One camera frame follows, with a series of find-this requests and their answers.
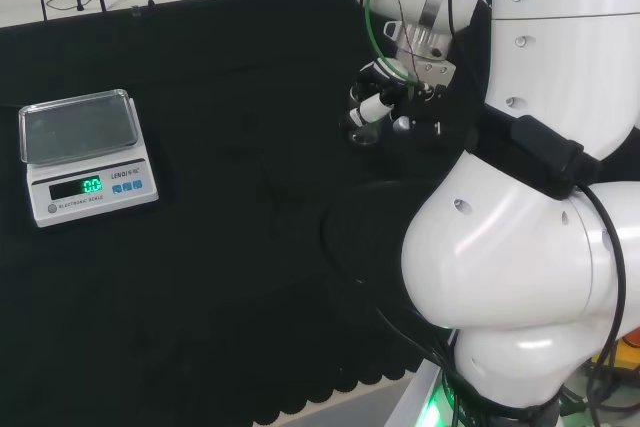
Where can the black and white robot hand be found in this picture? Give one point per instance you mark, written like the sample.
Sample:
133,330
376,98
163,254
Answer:
400,97

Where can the white electronic balance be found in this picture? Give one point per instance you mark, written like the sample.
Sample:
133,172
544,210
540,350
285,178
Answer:
85,157

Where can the black bench cloth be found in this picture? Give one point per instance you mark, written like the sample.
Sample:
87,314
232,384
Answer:
200,197

